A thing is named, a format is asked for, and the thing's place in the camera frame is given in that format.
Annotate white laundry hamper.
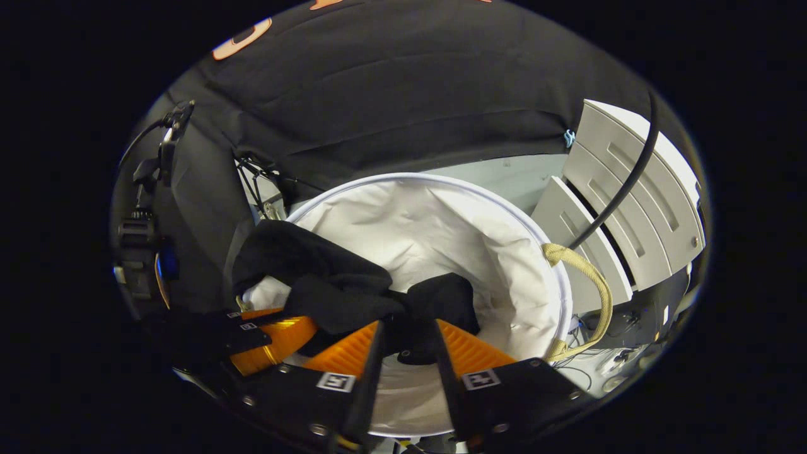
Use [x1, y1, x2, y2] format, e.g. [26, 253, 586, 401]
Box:
[243, 172, 613, 439]

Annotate black backdrop cloth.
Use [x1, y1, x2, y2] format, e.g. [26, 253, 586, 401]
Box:
[110, 0, 694, 316]

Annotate black clothes rack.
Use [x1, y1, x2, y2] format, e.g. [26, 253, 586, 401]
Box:
[567, 88, 659, 251]

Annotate black knit cardigan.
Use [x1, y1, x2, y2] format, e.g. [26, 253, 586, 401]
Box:
[232, 219, 481, 366]

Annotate black camera stand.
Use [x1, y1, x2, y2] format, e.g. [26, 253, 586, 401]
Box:
[113, 100, 196, 316]

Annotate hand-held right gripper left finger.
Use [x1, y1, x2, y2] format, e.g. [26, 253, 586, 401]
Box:
[236, 318, 386, 451]

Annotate white drawer cabinet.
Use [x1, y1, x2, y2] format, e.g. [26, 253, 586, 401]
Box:
[531, 99, 705, 316]

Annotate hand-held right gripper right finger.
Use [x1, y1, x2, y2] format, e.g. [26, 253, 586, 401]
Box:
[432, 318, 590, 450]

